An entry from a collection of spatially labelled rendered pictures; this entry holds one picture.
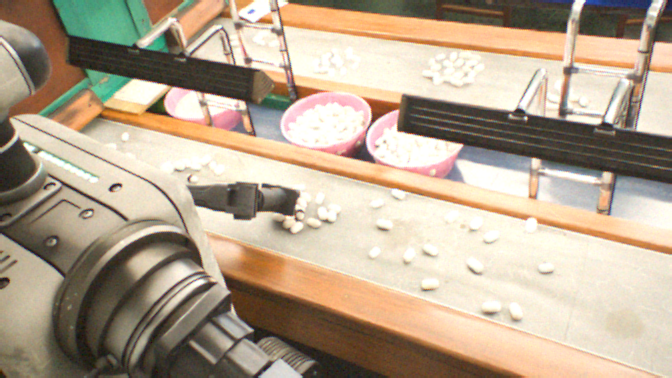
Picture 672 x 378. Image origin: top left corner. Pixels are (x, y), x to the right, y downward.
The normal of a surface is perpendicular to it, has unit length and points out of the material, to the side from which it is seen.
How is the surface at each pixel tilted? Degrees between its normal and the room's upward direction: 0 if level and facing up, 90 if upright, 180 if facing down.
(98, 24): 90
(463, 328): 0
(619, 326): 0
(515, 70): 0
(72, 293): 37
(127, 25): 90
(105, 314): 42
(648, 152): 58
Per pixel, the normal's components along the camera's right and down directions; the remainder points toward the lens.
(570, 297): -0.15, -0.74
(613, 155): -0.48, 0.14
